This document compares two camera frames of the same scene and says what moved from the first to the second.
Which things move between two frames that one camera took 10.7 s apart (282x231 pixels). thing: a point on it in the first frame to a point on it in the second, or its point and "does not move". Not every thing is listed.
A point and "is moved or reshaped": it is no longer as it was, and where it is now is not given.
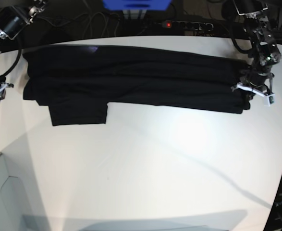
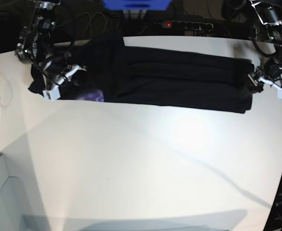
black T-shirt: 79,84 is moved or reshaped
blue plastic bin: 136,5 does not move
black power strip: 185,25 does not move
